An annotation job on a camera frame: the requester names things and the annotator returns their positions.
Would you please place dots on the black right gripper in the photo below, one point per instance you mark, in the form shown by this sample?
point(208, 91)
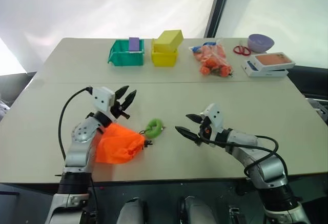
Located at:
point(207, 135)

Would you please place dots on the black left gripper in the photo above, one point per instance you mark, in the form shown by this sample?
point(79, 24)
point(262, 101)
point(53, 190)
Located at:
point(119, 109)

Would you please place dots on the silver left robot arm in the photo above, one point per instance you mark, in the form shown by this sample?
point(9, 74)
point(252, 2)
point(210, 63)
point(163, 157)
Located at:
point(79, 144)

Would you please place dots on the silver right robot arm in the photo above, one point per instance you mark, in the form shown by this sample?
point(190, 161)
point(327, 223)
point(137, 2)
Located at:
point(266, 167)

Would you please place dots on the clear bag of carrots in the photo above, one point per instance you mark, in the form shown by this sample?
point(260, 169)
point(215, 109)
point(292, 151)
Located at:
point(214, 60)

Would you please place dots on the green plastic bin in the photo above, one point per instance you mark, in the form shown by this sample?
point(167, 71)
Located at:
point(125, 58)

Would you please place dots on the purple foam block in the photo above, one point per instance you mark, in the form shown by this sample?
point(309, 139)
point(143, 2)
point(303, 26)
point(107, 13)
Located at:
point(134, 44)

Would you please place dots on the yellow plastic bin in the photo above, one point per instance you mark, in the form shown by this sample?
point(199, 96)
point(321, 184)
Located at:
point(164, 59)

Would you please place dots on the yellow foam block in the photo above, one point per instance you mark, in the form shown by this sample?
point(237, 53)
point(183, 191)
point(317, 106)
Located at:
point(167, 40)

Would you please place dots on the grey rounded shape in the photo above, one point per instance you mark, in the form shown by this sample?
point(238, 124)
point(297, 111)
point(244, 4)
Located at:
point(132, 211)
point(198, 211)

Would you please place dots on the white phone box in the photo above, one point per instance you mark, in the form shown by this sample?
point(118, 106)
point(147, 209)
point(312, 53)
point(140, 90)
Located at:
point(264, 73)

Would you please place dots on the phone box with orange picture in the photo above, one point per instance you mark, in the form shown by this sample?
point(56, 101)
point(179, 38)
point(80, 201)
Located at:
point(273, 60)

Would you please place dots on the purple bowl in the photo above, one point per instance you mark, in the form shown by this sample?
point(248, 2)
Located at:
point(260, 44)

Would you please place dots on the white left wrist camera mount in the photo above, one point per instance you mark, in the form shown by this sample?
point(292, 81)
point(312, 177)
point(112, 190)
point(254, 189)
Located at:
point(102, 98)

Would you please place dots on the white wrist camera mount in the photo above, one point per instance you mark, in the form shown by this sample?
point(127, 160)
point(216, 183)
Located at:
point(102, 98)
point(214, 116)

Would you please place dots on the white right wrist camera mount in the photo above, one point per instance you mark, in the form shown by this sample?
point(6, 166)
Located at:
point(214, 116)

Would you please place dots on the black table frame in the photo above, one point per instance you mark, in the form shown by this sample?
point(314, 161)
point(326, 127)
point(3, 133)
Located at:
point(153, 184)

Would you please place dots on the black metal bracket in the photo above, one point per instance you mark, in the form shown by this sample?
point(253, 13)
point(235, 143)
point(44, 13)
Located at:
point(235, 215)

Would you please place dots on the dark window frame post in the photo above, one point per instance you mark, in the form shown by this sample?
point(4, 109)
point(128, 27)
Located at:
point(217, 6)

